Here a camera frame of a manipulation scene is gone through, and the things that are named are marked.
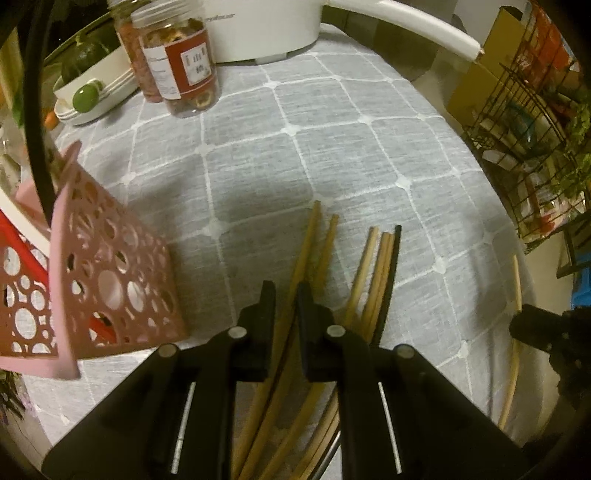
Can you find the pink perforated utensil holder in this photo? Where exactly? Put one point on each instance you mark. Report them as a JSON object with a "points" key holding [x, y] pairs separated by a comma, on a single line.
{"points": [[101, 260]]}

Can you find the black chopstick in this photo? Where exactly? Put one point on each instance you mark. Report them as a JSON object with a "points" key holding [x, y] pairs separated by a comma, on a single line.
{"points": [[375, 338]]}

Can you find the grey checked tablecloth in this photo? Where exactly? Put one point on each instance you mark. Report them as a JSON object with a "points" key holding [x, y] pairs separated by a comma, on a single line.
{"points": [[232, 190]]}

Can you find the red plastic spoon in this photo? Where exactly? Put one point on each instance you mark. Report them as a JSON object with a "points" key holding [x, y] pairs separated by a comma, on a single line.
{"points": [[104, 331]]}

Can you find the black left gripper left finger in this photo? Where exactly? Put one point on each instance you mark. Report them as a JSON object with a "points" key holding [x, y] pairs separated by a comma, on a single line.
{"points": [[241, 353]]}

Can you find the dark green squash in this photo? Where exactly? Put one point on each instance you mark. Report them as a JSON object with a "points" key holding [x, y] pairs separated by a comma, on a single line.
{"points": [[85, 54]]}

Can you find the labelled dried fruit jar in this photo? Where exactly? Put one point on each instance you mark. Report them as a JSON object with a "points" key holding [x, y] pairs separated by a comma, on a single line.
{"points": [[176, 45]]}

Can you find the black wire rack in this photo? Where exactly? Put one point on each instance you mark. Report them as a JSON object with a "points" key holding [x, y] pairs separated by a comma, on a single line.
{"points": [[532, 132]]}

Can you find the white stacked bowls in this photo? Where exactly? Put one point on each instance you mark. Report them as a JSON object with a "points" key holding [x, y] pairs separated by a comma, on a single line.
{"points": [[96, 91]]}

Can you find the red spice jar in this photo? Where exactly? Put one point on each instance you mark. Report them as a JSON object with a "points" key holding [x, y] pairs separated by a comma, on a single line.
{"points": [[121, 11]]}

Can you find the white electric cooking pot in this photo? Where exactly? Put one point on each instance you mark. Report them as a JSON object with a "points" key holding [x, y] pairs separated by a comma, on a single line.
{"points": [[260, 30]]}

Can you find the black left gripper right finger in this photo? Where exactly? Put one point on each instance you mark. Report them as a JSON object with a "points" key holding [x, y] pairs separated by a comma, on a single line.
{"points": [[332, 353]]}

